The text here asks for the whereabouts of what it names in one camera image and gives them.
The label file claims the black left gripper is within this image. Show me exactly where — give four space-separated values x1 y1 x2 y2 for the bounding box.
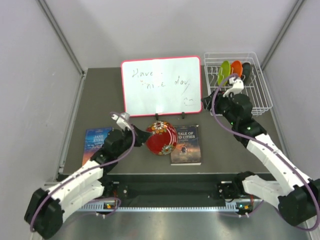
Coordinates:
114 124 152 158

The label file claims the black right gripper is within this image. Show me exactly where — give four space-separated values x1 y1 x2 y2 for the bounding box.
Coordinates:
201 89 238 126

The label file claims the red floral plate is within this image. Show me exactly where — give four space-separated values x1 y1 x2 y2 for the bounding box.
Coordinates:
146 120 178 156

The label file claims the lime green plate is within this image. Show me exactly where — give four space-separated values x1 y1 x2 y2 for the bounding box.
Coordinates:
217 60 231 85

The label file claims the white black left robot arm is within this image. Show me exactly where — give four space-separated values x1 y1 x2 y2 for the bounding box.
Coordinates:
24 125 152 240

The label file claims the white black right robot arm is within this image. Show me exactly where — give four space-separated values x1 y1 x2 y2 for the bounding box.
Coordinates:
201 91 320 230

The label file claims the pink framed whiteboard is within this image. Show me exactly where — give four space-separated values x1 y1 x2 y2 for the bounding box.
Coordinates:
120 56 202 117

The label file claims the orange plate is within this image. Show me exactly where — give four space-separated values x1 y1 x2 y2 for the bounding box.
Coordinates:
230 60 243 78

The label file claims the Jane Eyre book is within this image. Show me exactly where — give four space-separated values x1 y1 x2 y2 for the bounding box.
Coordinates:
82 127 113 165

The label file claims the Tale of Two Cities book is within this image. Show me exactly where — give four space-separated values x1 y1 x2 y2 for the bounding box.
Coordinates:
170 124 202 166

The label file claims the dark teal ceramic plate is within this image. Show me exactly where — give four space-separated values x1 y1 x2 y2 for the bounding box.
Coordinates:
240 62 252 84

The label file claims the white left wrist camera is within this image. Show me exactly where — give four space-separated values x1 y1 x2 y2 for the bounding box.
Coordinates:
110 112 131 130

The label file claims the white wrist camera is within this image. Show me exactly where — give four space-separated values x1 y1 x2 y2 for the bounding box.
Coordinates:
223 76 244 98
110 112 131 130

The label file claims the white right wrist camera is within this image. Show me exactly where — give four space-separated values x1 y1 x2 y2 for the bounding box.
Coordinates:
223 76 244 98

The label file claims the white wire dish rack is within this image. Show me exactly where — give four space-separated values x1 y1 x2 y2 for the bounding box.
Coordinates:
204 52 273 116

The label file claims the aluminium frame rail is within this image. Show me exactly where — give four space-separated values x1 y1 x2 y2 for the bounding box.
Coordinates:
39 181 313 213

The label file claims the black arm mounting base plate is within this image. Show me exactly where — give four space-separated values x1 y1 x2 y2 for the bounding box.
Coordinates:
100 173 245 207

